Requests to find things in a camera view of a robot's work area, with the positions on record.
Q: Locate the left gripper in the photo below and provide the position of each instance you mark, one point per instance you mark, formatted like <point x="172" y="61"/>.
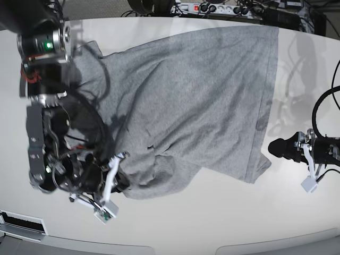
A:
<point x="323" y="151"/>

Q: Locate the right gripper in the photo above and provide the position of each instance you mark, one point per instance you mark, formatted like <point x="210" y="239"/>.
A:
<point x="89" y="176"/>

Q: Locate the grey t-shirt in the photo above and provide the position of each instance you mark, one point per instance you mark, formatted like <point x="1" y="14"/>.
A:
<point x="199" y="99"/>

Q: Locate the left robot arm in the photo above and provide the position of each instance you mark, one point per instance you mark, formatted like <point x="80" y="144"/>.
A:
<point x="307" y="96"/>

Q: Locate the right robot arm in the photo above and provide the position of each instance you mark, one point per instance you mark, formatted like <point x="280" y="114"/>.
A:
<point x="44" y="45"/>

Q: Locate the black power adapter box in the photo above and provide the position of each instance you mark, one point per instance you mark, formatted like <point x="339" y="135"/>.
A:
<point x="272" y="17"/>

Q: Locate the white power strip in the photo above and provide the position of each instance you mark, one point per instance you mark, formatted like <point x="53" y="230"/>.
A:
<point x="210" y="8"/>

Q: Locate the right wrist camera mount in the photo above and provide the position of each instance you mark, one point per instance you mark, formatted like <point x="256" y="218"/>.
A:
<point x="103" y="208"/>

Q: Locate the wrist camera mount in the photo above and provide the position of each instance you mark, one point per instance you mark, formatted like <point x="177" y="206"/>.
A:
<point x="103" y="208"/>
<point x="314" y="170"/>

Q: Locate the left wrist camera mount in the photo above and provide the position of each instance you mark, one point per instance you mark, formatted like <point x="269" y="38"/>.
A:
<point x="314" y="170"/>

